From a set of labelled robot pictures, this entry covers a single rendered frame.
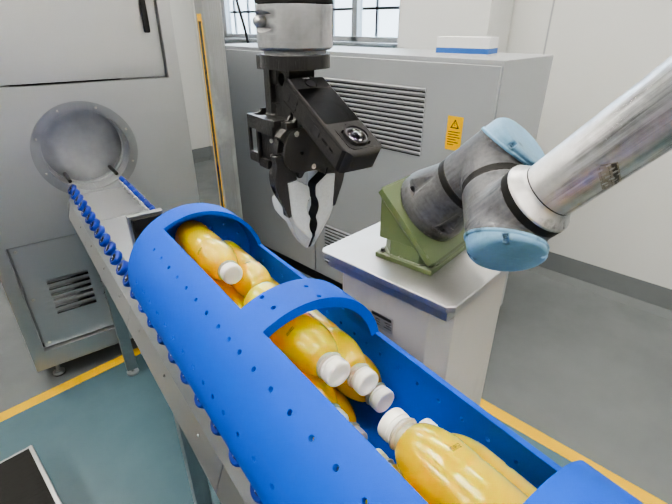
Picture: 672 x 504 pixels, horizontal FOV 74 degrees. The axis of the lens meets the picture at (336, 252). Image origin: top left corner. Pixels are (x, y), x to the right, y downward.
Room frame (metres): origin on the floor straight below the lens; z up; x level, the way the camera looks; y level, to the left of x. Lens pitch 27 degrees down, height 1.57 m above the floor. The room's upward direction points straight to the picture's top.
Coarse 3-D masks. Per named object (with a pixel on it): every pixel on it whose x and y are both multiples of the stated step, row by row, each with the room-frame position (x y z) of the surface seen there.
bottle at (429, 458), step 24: (408, 432) 0.33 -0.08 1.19; (432, 432) 0.32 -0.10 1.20; (408, 456) 0.30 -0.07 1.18; (432, 456) 0.29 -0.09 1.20; (456, 456) 0.29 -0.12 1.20; (408, 480) 0.29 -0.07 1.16; (432, 480) 0.27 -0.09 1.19; (456, 480) 0.27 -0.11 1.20; (480, 480) 0.26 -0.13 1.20; (504, 480) 0.27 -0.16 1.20
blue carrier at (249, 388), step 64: (256, 256) 0.93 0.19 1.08; (192, 320) 0.55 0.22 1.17; (256, 320) 0.48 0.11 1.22; (192, 384) 0.50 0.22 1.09; (256, 384) 0.40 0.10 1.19; (448, 384) 0.47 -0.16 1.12; (256, 448) 0.35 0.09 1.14; (320, 448) 0.30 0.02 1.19; (384, 448) 0.47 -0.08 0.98; (512, 448) 0.38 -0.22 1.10
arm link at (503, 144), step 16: (496, 128) 0.72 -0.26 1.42; (512, 128) 0.73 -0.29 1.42; (464, 144) 0.78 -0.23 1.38; (480, 144) 0.73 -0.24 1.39; (496, 144) 0.71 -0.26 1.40; (512, 144) 0.70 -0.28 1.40; (528, 144) 0.72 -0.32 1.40; (448, 160) 0.78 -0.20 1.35; (464, 160) 0.74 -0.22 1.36; (480, 160) 0.71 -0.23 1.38; (496, 160) 0.69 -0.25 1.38; (512, 160) 0.69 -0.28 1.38; (528, 160) 0.68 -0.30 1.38; (448, 176) 0.76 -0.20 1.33; (464, 176) 0.72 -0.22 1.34
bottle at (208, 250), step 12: (180, 228) 0.84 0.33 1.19; (192, 228) 0.83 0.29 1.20; (204, 228) 0.83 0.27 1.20; (180, 240) 0.82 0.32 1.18; (192, 240) 0.79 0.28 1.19; (204, 240) 0.77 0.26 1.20; (216, 240) 0.77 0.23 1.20; (192, 252) 0.77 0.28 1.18; (204, 252) 0.74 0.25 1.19; (216, 252) 0.73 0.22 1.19; (228, 252) 0.74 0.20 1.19; (204, 264) 0.72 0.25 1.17; (216, 264) 0.71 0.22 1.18; (216, 276) 0.71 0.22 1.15
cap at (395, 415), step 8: (392, 408) 0.37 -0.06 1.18; (400, 408) 0.37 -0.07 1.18; (384, 416) 0.36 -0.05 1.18; (392, 416) 0.35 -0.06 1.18; (400, 416) 0.35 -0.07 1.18; (408, 416) 0.36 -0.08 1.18; (384, 424) 0.35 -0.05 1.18; (392, 424) 0.35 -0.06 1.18; (384, 432) 0.34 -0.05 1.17; (384, 440) 0.35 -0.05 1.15
